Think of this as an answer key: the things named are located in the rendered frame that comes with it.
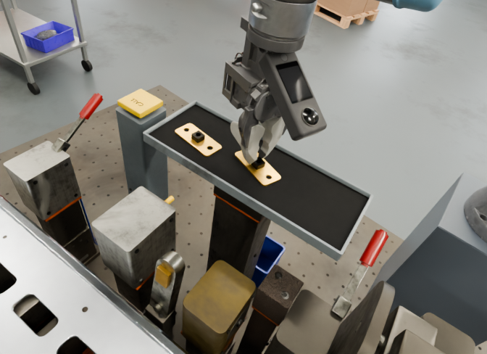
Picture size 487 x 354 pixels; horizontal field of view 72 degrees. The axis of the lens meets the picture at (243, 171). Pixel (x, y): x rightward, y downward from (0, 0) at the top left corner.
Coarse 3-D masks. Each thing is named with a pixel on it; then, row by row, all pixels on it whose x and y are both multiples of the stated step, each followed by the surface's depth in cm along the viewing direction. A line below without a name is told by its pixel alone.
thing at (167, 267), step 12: (168, 252) 49; (168, 264) 47; (180, 264) 48; (156, 276) 48; (168, 276) 47; (180, 276) 49; (156, 288) 51; (168, 288) 49; (156, 300) 53; (168, 300) 51; (168, 312) 52
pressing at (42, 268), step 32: (0, 224) 59; (32, 224) 60; (0, 256) 55; (32, 256) 56; (64, 256) 56; (32, 288) 52; (64, 288) 53; (96, 288) 53; (0, 320) 49; (64, 320) 50; (96, 320) 50; (128, 320) 51; (0, 352) 46; (32, 352) 46; (96, 352) 48; (128, 352) 48; (160, 352) 49
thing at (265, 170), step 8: (240, 152) 57; (240, 160) 56; (256, 160) 55; (264, 160) 56; (248, 168) 54; (256, 168) 54; (264, 168) 55; (272, 168) 55; (256, 176) 53; (264, 176) 54; (272, 176) 54; (280, 176) 54; (264, 184) 52
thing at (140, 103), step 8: (128, 96) 64; (136, 96) 64; (144, 96) 65; (152, 96) 65; (120, 104) 63; (128, 104) 62; (136, 104) 62; (144, 104) 63; (152, 104) 63; (160, 104) 64; (136, 112) 61; (144, 112) 62
